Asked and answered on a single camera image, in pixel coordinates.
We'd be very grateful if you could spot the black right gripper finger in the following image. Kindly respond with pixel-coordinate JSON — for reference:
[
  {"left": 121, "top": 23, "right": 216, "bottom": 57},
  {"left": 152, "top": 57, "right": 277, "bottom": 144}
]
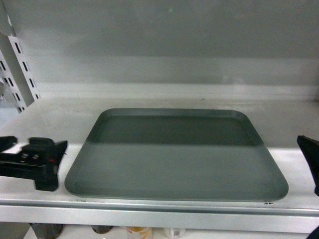
[{"left": 297, "top": 135, "right": 319, "bottom": 195}]

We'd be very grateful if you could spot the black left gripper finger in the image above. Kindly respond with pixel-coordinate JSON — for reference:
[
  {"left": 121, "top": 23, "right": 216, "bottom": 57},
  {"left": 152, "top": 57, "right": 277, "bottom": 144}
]
[
  {"left": 0, "top": 136, "right": 17, "bottom": 152},
  {"left": 51, "top": 140, "right": 68, "bottom": 172}
]

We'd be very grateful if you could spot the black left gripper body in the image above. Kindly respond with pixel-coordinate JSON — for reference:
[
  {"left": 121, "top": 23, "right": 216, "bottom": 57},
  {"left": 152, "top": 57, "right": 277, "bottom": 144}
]
[{"left": 0, "top": 137, "right": 59, "bottom": 191}]

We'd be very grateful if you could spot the grey rectangular serving tray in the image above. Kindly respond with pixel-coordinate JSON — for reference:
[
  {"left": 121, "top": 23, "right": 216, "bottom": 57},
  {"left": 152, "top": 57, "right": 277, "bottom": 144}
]
[{"left": 65, "top": 109, "right": 289, "bottom": 202}]

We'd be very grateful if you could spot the white slotted shelf upright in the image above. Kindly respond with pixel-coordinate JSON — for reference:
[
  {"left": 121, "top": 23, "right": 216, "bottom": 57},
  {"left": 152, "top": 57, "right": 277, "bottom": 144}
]
[{"left": 0, "top": 1, "right": 40, "bottom": 113}]

